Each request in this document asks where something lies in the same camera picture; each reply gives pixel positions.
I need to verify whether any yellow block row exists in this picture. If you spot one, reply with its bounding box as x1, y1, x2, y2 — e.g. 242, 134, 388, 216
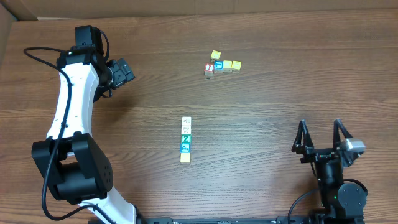
231, 60, 242, 73
223, 60, 233, 73

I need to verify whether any plain white wooden block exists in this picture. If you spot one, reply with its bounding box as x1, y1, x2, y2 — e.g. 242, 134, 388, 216
182, 116, 192, 126

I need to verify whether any yellow block top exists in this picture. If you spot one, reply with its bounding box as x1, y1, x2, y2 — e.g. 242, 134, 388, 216
210, 50, 221, 62

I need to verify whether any yellow block right row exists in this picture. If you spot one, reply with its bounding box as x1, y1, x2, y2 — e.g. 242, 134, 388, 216
231, 60, 242, 73

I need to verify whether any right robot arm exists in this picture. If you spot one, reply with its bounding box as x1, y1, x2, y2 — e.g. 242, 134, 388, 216
287, 119, 368, 223

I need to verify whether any red letter block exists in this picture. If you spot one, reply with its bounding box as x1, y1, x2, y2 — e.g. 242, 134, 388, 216
204, 63, 214, 77

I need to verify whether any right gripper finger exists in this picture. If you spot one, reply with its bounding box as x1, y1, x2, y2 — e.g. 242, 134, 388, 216
292, 120, 314, 154
333, 119, 353, 149

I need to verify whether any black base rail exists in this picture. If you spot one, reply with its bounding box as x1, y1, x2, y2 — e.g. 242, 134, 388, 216
136, 216, 365, 224

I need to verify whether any yellow block middle row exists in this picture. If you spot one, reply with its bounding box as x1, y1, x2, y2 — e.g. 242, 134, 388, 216
223, 60, 233, 73

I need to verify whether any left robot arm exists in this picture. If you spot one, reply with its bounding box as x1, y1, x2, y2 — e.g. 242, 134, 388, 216
32, 26, 145, 224

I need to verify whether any blue letter block in row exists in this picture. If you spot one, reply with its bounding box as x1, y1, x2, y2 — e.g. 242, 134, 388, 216
214, 61, 223, 73

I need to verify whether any white patterned block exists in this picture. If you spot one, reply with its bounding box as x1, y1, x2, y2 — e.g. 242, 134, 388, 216
181, 126, 192, 135

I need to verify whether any green Z block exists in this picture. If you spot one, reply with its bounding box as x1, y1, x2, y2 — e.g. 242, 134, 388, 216
181, 134, 192, 144

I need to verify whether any blue P block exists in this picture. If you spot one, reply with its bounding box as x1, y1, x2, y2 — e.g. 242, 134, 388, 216
180, 143, 191, 153

